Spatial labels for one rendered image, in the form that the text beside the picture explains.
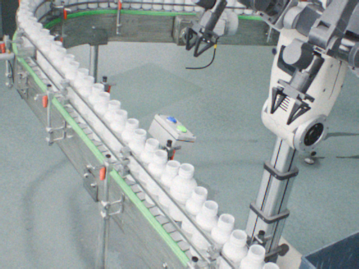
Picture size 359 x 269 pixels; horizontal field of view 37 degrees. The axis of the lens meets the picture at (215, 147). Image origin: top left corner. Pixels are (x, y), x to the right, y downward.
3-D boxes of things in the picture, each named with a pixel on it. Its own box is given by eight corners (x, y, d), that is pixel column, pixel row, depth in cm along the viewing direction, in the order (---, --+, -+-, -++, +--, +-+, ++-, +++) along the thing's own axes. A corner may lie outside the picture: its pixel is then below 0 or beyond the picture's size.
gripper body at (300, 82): (301, 101, 143) (315, 77, 141) (274, 84, 148) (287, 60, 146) (312, 104, 148) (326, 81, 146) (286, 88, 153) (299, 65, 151)
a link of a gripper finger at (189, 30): (184, 52, 175) (198, 26, 172) (176, 44, 180) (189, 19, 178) (200, 58, 179) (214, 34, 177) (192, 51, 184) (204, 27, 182)
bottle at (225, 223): (231, 264, 139) (243, 216, 130) (222, 278, 134) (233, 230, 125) (209, 254, 140) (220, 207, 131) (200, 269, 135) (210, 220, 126)
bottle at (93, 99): (93, 122, 185) (95, 79, 176) (108, 127, 184) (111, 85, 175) (84, 129, 180) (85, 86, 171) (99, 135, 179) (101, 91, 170)
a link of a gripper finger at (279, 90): (277, 121, 146) (294, 91, 144) (259, 108, 150) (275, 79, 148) (289, 123, 152) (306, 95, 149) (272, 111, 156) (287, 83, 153)
